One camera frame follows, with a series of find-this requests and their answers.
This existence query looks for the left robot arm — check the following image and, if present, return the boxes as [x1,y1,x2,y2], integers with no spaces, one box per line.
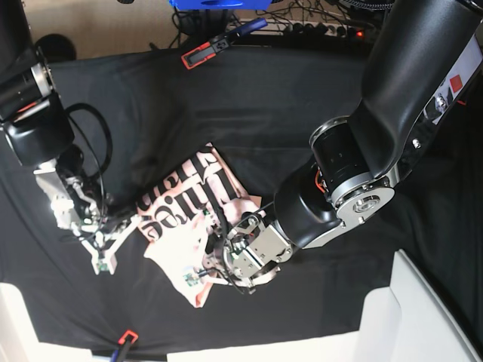
[200,1,482,291]

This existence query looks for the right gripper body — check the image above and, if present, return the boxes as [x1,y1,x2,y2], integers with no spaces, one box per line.
[79,215,142,264]

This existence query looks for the bottom orange blue clamp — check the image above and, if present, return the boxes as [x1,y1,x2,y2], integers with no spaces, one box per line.
[109,330,139,362]

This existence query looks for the blue box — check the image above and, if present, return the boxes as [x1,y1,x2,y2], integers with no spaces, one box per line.
[169,0,272,11]

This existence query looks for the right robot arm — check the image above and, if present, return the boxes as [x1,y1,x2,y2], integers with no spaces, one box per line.
[1,1,140,274]

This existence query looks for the pink T-shirt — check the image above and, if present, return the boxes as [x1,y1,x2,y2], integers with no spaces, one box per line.
[136,143,262,308]

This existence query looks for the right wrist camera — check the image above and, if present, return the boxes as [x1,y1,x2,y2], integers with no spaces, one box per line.
[91,256,117,275]

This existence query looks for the top orange blue clamp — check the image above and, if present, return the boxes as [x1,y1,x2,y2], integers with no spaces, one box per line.
[181,18,268,70]

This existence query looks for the orange blue clamp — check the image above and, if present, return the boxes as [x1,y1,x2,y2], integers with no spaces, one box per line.
[181,18,268,70]
[109,330,139,362]

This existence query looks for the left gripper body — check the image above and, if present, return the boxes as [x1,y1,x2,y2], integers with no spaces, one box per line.
[198,214,264,290]

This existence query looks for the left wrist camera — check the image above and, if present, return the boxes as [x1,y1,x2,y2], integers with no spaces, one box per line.
[183,269,201,287]

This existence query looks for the black table cloth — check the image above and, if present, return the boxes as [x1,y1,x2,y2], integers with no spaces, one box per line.
[1,48,482,357]

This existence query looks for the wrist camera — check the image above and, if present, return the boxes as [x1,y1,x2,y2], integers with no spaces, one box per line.
[91,256,117,275]
[183,269,201,287]

